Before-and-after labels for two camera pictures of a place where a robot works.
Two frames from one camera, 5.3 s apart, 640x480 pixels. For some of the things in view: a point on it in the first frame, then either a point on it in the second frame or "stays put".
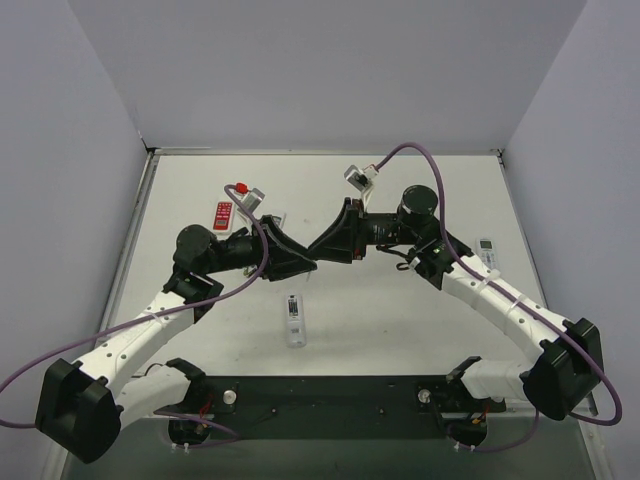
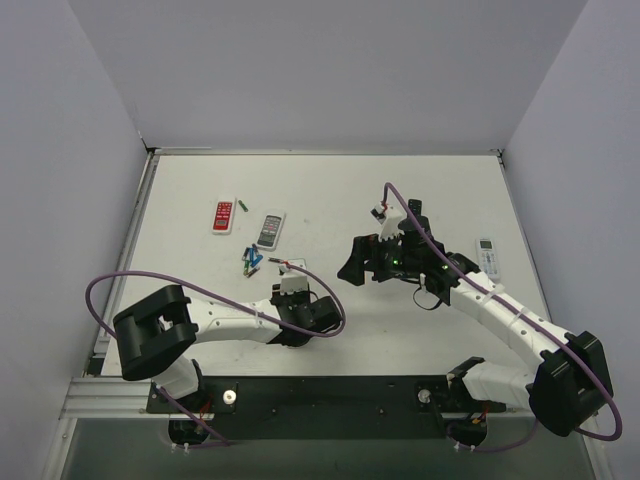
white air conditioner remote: (488, 253) stays put
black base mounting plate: (400, 406) stays put
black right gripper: (355, 228) → (373, 257)
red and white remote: (223, 217) stays put
